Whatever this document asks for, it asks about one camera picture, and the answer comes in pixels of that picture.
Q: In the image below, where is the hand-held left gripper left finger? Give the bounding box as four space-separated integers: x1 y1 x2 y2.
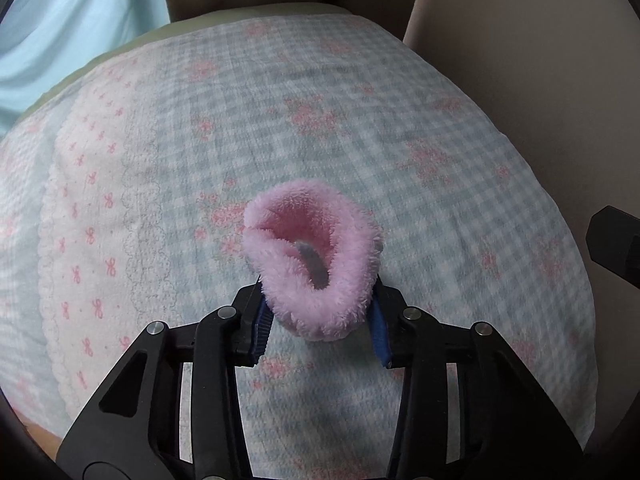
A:
56 282 274 480

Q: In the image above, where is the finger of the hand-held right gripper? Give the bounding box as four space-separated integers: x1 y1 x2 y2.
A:
584 205 640 292

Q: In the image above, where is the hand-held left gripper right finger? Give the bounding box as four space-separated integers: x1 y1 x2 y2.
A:
369 279 587 480

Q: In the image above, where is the checked floral blanket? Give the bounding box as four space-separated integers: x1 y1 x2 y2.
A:
0 11 602 480

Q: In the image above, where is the green mattress sheet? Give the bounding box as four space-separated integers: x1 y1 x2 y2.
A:
20 2 352 128

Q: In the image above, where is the light blue hanging cloth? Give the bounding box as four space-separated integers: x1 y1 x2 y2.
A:
0 0 172 137

